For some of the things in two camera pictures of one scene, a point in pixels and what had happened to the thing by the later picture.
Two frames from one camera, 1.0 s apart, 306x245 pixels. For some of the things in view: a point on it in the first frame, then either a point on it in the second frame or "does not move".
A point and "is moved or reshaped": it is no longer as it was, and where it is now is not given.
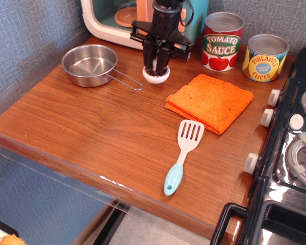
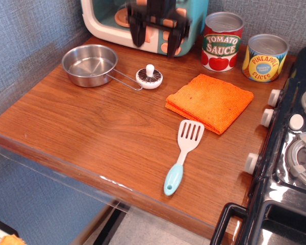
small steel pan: x=93 y=66 does not move
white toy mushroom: x=152 y=75 is moved or reshaped
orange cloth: x=212 y=103 does not move
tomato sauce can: x=221 y=42 does not move
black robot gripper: x=164 y=30 -> x=160 y=12
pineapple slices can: x=264 y=57 does not move
